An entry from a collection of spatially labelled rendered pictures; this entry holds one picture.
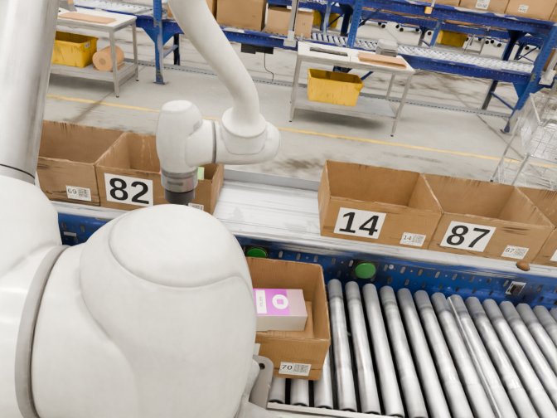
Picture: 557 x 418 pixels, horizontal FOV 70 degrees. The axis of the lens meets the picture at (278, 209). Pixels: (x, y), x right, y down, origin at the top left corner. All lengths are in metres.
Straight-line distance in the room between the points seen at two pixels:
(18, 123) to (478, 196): 1.66
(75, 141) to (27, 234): 1.41
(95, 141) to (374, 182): 1.13
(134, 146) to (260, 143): 0.85
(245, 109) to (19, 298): 0.63
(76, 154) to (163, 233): 1.50
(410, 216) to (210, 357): 1.17
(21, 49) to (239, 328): 0.33
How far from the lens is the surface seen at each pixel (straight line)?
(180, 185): 0.98
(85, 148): 1.79
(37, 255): 0.40
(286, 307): 1.24
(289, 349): 1.08
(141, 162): 1.72
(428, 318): 1.49
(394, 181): 1.69
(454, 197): 1.81
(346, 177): 1.65
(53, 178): 1.55
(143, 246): 0.32
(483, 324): 1.58
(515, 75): 6.22
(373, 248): 1.45
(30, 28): 0.49
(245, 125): 0.91
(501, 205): 1.90
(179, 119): 0.91
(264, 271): 1.28
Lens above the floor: 1.73
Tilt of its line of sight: 33 degrees down
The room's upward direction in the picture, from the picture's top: 9 degrees clockwise
